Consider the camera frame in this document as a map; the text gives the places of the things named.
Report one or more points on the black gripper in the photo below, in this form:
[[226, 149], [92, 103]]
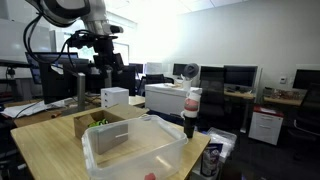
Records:
[[103, 47]]

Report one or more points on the brown cardboard box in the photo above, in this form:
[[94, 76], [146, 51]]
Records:
[[104, 140]]

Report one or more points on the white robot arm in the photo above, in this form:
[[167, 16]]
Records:
[[97, 33]]

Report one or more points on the white small drawer box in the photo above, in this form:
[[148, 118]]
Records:
[[114, 95]]

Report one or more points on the black computer monitor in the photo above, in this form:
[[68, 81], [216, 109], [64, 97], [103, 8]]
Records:
[[57, 73]]

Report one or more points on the green toy car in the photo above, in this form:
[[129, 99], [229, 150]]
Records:
[[98, 123]]

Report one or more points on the white storage cabinet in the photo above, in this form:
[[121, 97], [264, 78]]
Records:
[[164, 99]]

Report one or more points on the clear plastic bin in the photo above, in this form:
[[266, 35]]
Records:
[[133, 149]]

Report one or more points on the small red block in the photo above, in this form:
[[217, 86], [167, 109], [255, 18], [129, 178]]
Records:
[[150, 176]]

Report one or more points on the snack bag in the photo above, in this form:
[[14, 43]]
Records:
[[210, 159]]

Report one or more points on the white red drawer cabinet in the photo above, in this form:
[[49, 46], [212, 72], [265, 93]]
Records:
[[266, 124]]

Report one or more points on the black white camera stand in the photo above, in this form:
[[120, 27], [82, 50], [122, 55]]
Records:
[[192, 100]]

